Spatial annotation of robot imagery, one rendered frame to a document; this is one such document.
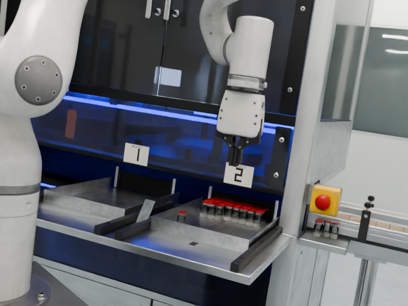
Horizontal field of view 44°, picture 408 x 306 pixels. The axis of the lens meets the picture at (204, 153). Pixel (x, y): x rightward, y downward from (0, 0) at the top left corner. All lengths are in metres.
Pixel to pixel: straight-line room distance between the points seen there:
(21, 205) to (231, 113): 0.52
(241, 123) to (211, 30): 0.22
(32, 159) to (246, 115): 0.50
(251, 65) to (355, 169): 4.97
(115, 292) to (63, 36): 1.08
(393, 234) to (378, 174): 4.51
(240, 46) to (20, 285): 0.65
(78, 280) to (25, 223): 0.96
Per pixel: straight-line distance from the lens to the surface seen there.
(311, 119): 1.41
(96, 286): 1.76
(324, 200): 1.38
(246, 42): 1.13
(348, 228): 1.54
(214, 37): 1.19
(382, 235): 1.53
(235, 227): 1.43
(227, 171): 1.48
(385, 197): 6.05
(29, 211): 0.86
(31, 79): 0.76
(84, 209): 1.40
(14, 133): 0.88
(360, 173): 6.04
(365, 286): 1.61
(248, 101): 1.13
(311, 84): 1.41
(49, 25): 0.80
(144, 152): 1.58
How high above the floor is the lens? 1.24
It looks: 7 degrees down
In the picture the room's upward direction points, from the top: 8 degrees clockwise
